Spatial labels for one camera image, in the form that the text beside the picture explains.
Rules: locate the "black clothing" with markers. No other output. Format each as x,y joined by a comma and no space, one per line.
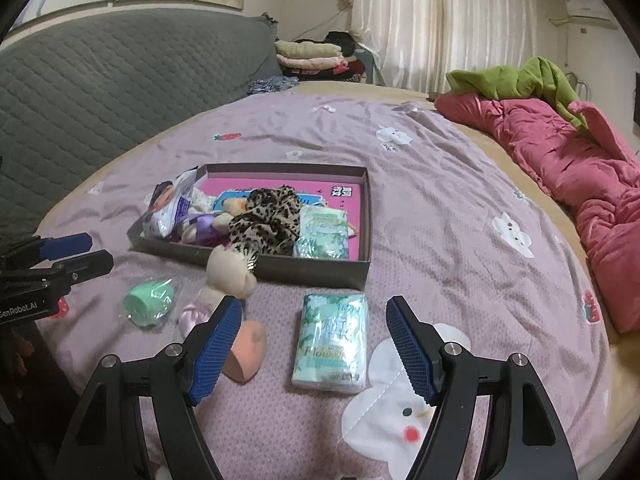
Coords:
340,41

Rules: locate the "white blue plastic packet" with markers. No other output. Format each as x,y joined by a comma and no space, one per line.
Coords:
170,205

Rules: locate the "purple printed bedsheet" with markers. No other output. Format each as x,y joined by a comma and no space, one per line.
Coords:
450,260

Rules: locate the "teddy bear purple dress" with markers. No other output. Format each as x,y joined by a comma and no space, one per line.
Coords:
200,222

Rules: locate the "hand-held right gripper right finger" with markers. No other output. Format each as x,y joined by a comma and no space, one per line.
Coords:
412,350

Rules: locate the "floral cream scrunchie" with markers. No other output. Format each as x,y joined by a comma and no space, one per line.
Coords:
200,200

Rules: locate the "pink folded clothes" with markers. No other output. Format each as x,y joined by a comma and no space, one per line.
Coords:
310,64

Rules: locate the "leopard print scrunchie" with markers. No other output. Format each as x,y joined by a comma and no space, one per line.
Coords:
265,220

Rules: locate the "brown cardboard box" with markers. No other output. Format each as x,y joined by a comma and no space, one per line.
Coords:
320,270

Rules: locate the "green blanket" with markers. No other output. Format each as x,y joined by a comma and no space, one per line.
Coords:
510,80

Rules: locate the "beige teddy bear pink dress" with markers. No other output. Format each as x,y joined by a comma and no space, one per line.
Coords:
230,270

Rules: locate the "white curtain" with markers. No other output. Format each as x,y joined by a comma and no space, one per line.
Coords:
440,15

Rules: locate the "green white tissue pack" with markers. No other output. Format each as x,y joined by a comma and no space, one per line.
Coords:
322,232
332,342

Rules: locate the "metal chair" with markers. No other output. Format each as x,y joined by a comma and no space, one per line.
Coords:
580,85

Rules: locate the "grey quilted headboard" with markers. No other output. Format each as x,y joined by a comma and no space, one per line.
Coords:
125,85

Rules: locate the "blue patterned cloth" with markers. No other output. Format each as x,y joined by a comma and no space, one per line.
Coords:
272,85

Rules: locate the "beige folded blanket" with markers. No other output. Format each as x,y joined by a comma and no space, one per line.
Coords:
305,49

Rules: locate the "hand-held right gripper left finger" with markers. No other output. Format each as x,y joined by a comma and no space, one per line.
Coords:
215,355

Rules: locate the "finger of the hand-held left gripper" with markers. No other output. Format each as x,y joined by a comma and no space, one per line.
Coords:
65,245
87,265

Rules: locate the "pink quilt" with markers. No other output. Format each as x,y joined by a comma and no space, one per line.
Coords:
575,160

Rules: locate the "pink printed book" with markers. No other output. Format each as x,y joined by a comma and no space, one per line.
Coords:
350,200

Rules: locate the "white air conditioner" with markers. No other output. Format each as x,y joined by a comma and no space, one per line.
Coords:
587,10

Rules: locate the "orange makeup sponge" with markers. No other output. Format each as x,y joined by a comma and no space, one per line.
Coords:
247,350

